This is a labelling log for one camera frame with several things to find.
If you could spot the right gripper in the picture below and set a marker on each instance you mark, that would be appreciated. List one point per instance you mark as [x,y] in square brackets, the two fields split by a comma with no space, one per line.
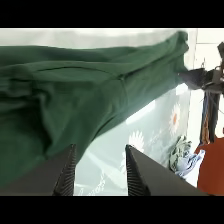
[195,79]

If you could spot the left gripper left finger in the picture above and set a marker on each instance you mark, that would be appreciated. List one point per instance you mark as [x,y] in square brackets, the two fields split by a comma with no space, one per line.
[50,176]

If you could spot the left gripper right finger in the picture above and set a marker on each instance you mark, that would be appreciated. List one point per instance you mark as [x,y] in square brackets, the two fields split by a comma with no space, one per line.
[150,180]

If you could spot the dark green shirt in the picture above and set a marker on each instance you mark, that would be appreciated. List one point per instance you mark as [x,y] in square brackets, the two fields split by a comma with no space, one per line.
[66,96]

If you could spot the green patterned garment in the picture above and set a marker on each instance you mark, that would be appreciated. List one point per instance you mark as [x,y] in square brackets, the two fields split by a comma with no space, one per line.
[180,153]

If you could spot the pale blue garment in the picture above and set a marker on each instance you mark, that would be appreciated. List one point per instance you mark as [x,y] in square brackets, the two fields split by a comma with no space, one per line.
[190,165]

